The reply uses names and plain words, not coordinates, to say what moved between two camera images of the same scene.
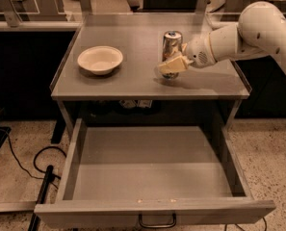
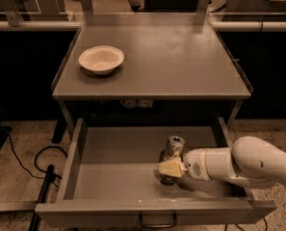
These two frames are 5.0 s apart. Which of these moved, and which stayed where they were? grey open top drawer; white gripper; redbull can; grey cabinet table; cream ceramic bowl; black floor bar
Moved: redbull can; white gripper
Stayed: grey cabinet table; black floor bar; cream ceramic bowl; grey open top drawer
